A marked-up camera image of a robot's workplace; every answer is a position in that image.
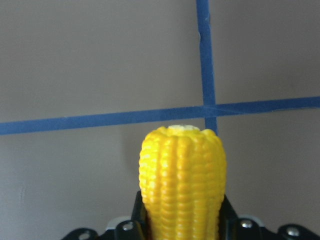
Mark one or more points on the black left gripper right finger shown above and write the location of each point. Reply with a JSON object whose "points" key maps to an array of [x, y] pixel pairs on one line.
{"points": [[227, 219]]}

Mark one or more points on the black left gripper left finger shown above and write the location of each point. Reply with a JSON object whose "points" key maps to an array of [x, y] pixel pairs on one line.
{"points": [[139, 217]]}

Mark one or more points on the yellow corn cob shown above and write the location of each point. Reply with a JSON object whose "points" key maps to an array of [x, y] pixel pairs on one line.
{"points": [[182, 178]]}

